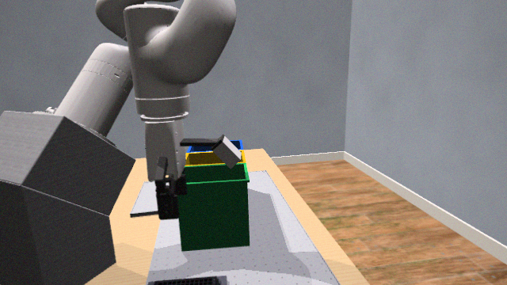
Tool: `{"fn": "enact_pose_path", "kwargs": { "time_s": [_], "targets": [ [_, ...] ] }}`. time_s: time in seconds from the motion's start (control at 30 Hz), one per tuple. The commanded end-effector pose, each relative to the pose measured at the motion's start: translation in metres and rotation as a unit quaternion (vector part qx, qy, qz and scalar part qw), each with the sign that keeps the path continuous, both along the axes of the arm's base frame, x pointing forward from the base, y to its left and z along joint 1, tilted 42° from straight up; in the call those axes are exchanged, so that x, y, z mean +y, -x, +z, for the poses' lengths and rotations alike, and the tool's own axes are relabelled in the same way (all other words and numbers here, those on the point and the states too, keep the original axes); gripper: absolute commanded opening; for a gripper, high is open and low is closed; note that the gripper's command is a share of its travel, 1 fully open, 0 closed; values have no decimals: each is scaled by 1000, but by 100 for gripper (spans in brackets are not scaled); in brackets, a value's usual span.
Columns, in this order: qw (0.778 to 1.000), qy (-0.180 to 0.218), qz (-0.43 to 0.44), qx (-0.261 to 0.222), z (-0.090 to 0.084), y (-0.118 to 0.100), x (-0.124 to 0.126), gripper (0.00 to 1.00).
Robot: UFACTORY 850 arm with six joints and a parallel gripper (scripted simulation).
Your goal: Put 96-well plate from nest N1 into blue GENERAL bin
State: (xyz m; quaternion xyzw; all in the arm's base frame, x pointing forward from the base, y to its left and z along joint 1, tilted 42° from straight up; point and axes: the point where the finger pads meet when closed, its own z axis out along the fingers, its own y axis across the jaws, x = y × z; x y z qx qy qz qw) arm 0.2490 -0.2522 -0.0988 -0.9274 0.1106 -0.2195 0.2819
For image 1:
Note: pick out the green bin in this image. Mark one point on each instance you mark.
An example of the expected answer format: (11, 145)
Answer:
(214, 214)

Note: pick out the yellow bin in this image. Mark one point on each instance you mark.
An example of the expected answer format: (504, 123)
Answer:
(207, 158)

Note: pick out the blue open bin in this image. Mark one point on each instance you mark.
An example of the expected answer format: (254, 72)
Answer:
(194, 149)

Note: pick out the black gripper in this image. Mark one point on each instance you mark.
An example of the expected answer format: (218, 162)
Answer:
(162, 145)

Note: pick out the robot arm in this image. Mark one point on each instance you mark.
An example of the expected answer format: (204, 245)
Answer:
(167, 47)

